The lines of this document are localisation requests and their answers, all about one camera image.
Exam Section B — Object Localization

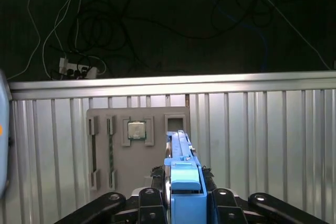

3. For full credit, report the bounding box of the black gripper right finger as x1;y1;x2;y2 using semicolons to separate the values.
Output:
201;165;329;224

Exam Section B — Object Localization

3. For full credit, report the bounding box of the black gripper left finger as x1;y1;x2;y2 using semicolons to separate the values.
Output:
53;164;167;224

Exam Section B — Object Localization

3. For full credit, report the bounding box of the hard disk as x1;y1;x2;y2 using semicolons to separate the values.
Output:
163;129;218;224

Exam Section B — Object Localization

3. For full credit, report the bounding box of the grey parts rack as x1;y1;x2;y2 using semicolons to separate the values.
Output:
86;106;190;199

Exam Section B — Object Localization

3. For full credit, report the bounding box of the green RAM stick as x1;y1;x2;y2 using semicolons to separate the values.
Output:
108;118;116;183

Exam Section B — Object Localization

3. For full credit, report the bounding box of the silver CPU chip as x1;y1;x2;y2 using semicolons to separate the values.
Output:
127;121;146;140

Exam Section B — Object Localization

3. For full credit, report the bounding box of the white power strip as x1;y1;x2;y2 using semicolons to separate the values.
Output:
58;56;101;80

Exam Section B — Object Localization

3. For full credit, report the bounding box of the pale blue teach pendant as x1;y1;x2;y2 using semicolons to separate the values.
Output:
0;68;13;199

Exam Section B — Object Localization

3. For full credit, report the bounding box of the black floor cable tangle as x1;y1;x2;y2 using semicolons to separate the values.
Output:
48;0;263;80

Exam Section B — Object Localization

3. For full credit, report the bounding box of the blue floor cable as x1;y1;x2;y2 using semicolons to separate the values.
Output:
206;0;269;73

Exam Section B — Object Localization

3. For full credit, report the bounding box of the white floor cable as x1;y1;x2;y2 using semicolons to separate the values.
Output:
6;0;42;81
41;0;89;80
246;0;332;70

